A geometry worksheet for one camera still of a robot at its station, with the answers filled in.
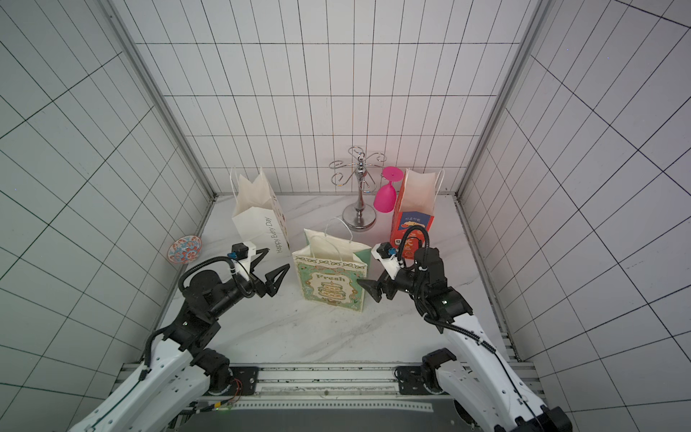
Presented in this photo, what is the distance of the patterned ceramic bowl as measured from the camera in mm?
978

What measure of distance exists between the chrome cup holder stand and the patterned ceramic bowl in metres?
0.59

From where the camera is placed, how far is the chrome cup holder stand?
88 cm
